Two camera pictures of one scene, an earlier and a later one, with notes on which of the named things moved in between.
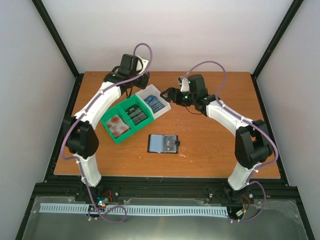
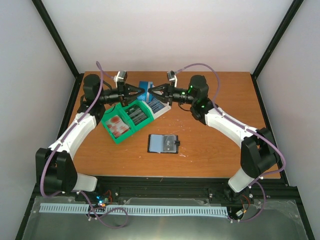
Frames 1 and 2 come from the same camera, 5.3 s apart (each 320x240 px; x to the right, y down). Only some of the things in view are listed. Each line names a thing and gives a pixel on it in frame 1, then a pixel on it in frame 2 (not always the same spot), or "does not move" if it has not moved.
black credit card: [168, 144] does not move
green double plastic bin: [127, 117] does not move
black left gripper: [142, 84] -> [128, 89]
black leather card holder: [163, 143] does not move
